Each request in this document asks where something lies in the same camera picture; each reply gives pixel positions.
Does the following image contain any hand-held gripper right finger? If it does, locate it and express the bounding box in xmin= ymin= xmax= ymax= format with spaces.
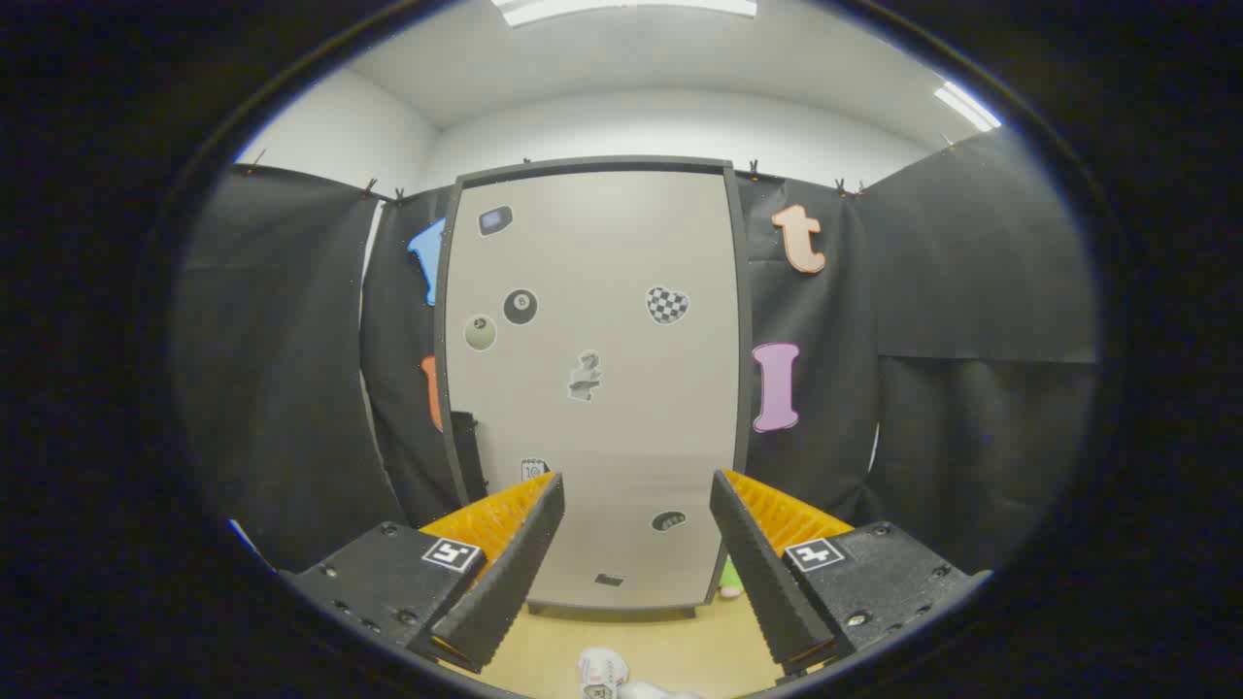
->
xmin=710 ymin=470 xmax=993 ymax=678

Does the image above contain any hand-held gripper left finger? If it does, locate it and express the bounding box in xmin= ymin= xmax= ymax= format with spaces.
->
xmin=280 ymin=472 xmax=566 ymax=674

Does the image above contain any white shoe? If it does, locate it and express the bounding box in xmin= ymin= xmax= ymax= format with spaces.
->
xmin=580 ymin=648 xmax=629 ymax=699

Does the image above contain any black backdrop cloth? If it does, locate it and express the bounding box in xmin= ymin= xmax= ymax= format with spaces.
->
xmin=175 ymin=126 xmax=1098 ymax=574

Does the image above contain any double-strip ceiling light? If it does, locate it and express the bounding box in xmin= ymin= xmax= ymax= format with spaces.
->
xmin=934 ymin=81 xmax=1001 ymax=132

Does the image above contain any black door handle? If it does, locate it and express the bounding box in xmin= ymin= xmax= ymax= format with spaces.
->
xmin=451 ymin=411 xmax=487 ymax=504

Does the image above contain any grey shoe cabinet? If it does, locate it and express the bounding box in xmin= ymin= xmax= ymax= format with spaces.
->
xmin=434 ymin=155 xmax=754 ymax=622

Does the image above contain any light grey shoe cabinet door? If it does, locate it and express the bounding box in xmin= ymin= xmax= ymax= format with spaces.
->
xmin=447 ymin=172 xmax=741 ymax=611

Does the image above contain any long ceiling light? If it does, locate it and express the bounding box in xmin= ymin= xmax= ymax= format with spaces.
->
xmin=490 ymin=0 xmax=758 ymax=27

